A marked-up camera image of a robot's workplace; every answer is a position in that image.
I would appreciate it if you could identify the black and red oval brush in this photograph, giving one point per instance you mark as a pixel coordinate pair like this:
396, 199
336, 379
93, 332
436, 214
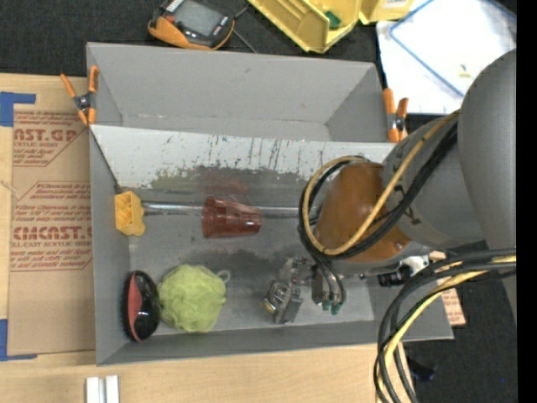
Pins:
140, 307

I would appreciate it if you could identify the grey metal bin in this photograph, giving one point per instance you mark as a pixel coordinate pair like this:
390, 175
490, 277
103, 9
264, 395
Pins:
251, 99

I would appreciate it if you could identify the green mesh bath sponge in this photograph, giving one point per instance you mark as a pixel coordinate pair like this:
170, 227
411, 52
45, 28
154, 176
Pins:
191, 298

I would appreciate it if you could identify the red translucent plastic cup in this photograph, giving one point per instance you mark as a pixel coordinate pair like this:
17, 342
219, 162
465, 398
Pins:
228, 218

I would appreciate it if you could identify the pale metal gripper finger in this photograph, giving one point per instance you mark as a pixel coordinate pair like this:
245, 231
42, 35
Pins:
290, 307
276, 295

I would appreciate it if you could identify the black cylinder on white bracket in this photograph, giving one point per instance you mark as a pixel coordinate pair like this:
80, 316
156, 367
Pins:
396, 276

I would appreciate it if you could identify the yellow plastic toy block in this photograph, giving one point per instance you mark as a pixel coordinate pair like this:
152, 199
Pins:
129, 213

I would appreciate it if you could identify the brown cardboard board red print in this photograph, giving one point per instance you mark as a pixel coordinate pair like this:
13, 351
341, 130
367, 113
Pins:
50, 225

